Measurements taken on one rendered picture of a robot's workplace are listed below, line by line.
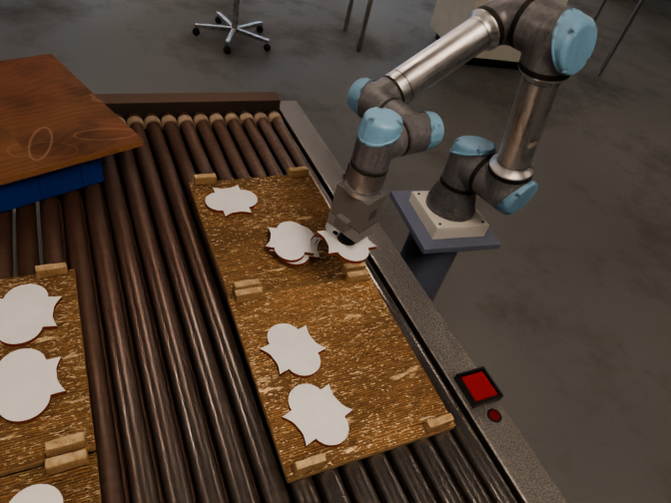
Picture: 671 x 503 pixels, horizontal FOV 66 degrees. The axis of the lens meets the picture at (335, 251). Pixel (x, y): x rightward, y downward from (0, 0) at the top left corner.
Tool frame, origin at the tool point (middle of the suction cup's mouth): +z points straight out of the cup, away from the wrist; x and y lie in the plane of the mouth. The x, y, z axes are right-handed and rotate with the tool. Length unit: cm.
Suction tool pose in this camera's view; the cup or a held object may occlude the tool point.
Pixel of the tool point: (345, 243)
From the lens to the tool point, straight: 114.6
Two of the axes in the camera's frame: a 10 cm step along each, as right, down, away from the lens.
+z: -2.0, 7.1, 6.7
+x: 6.4, -4.2, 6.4
